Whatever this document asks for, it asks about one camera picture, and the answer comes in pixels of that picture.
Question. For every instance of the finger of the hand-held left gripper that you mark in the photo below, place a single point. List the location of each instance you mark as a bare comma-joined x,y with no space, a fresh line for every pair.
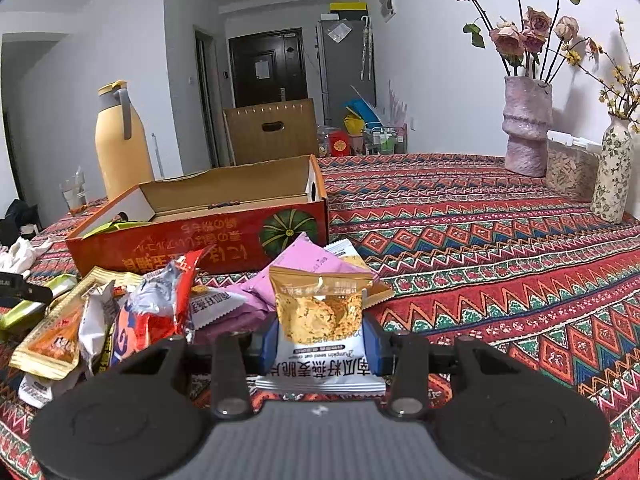
20,290

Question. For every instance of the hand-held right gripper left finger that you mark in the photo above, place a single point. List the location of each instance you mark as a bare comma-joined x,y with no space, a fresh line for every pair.
267,352

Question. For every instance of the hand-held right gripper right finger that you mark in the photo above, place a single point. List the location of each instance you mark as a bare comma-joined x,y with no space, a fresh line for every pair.
376,350

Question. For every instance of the green snack packet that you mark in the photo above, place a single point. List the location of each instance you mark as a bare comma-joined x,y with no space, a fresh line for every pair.
25,315

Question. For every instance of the gold white oat crisp packet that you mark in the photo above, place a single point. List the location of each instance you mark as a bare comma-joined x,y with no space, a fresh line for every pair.
217,305
320,305

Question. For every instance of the pink snack packet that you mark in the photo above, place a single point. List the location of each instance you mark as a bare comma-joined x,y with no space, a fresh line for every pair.
305,260
227,321

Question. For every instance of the yellow-green snack packet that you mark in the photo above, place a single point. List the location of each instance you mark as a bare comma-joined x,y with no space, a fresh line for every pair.
107,229

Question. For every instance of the red silver snack packet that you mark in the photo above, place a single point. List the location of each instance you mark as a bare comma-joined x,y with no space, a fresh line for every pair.
160,305

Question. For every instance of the orange pumpkin print cardboard box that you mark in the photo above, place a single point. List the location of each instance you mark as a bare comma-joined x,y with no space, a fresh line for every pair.
200,245

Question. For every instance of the white cloth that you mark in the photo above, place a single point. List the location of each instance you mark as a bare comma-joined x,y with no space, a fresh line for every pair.
20,255

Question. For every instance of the orange snack packet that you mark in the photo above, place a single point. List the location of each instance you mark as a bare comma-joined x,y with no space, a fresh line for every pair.
50,342

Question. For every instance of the white gold cracker packet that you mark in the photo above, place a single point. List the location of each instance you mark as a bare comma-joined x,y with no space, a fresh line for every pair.
350,260

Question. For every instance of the small white snack packet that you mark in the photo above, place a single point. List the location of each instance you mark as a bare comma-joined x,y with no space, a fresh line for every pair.
35,391

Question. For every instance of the glass cup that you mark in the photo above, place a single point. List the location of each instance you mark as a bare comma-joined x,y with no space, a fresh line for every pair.
75,195

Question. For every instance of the yellow thermos jug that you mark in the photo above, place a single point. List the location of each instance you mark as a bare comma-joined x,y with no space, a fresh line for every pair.
122,155

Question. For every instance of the red gift box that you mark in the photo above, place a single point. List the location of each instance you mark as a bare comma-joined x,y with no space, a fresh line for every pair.
339,144

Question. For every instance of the tall brown cardboard box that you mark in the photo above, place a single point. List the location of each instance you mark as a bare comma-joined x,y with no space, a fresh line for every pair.
270,140

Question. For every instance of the yellow bag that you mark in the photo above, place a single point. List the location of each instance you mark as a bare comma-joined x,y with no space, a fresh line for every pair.
353,125

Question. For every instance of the clear seed container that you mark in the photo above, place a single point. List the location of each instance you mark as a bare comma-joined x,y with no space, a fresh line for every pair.
570,170

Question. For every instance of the pink textured vase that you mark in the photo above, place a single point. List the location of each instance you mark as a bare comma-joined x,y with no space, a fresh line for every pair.
527,130

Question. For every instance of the grey refrigerator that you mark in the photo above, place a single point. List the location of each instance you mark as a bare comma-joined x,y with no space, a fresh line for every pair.
345,80

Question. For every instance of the dark entrance door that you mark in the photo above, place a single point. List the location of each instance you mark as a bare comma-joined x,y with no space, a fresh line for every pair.
280,75

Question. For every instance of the white umbrella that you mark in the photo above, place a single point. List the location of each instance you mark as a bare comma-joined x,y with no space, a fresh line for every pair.
367,50

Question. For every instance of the paper note on refrigerator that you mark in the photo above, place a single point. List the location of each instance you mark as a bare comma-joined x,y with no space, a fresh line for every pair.
340,32

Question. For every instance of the dried pink roses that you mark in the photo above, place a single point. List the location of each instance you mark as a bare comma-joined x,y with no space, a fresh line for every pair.
507,37

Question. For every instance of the yellow box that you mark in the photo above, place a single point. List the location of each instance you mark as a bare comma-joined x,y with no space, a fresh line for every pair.
348,10

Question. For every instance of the yellow blossom branch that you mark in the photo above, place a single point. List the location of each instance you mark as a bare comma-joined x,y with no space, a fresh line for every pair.
617,80

